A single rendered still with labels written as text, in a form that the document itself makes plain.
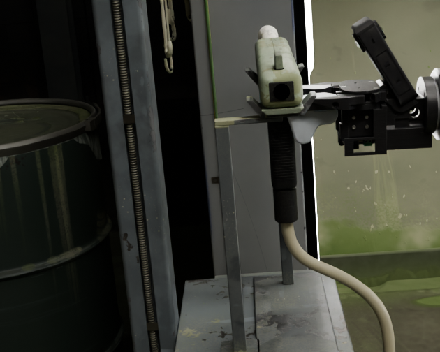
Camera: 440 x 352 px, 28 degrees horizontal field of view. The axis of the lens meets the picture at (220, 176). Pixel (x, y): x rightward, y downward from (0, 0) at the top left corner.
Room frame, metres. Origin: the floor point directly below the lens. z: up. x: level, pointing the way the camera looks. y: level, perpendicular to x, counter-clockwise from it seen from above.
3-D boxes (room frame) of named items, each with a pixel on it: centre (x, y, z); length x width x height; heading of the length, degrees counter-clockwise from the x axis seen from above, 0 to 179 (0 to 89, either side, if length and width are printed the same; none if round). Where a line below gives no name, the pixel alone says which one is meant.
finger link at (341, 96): (1.05, -0.15, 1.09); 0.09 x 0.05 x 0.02; 97
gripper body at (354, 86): (1.07, -0.21, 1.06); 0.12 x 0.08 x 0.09; 88
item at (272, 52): (1.19, -0.09, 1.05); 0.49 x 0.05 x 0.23; 177
